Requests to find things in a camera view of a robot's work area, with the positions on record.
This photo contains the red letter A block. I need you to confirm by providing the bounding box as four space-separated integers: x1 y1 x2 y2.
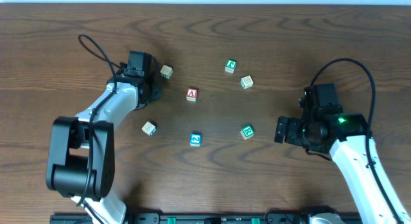
186 88 198 101

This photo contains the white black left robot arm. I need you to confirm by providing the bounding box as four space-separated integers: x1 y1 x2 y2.
46 75 161 223

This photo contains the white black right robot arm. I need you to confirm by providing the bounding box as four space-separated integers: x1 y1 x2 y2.
274 114 410 223

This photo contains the wooden block green side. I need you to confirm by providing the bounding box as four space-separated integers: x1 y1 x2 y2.
160 65 173 80

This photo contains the green letter R block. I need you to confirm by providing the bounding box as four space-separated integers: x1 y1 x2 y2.
240 125 255 140

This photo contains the wooden block blue side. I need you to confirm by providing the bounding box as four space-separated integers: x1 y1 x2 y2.
142 121 157 136

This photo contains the plain wooden patterned block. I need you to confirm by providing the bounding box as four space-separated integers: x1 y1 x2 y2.
240 75 254 89

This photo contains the blue number 2 block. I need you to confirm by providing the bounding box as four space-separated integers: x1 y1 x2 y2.
189 134 202 147

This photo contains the green letter P block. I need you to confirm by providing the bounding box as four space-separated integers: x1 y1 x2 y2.
225 59 237 74

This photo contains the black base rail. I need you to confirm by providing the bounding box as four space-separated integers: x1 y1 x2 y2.
49 206 363 224

